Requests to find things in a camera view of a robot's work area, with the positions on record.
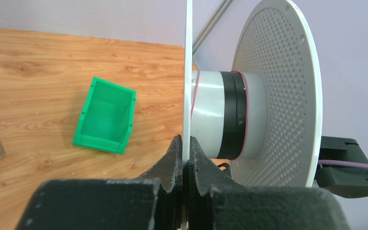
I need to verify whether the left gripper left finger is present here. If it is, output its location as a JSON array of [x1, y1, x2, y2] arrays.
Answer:
[[16, 135, 183, 230]]

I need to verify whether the green plastic bin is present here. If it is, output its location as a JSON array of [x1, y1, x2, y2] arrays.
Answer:
[[72, 77, 137, 154]]

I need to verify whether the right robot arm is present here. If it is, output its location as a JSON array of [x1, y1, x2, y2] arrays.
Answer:
[[314, 136, 368, 198]]

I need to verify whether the grey cable spool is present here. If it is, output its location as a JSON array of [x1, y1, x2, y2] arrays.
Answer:
[[181, 0, 322, 230]]

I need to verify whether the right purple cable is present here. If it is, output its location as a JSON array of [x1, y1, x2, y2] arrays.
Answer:
[[318, 160, 368, 172]]

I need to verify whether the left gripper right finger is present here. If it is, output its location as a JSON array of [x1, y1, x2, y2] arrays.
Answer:
[[188, 137, 349, 230]]

